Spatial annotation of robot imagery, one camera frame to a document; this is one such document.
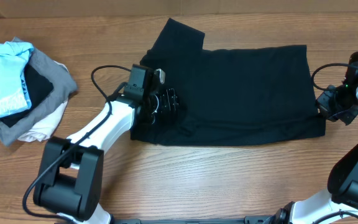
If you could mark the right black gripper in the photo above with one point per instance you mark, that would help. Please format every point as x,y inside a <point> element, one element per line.
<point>324,108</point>

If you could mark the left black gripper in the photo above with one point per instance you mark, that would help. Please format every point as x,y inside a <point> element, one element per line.
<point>168,102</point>

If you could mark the black t-shirt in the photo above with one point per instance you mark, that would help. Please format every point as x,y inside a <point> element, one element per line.
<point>239,97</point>

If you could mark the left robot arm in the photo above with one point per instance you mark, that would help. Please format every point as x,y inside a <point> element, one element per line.
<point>70,176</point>

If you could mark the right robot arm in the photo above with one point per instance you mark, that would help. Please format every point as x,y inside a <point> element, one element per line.
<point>340,198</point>

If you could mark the grey folded shirt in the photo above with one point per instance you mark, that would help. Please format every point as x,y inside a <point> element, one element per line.
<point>50,85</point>

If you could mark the white folded shirt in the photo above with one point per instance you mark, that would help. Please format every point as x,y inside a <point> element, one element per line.
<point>42,121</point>

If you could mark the folded black shirt in pile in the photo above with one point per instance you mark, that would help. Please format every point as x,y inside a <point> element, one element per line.
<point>38,88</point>

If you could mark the light blue printed shirt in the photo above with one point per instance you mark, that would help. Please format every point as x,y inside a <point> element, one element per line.
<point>14,96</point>

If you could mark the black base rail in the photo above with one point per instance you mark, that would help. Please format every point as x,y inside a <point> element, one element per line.
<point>258,219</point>

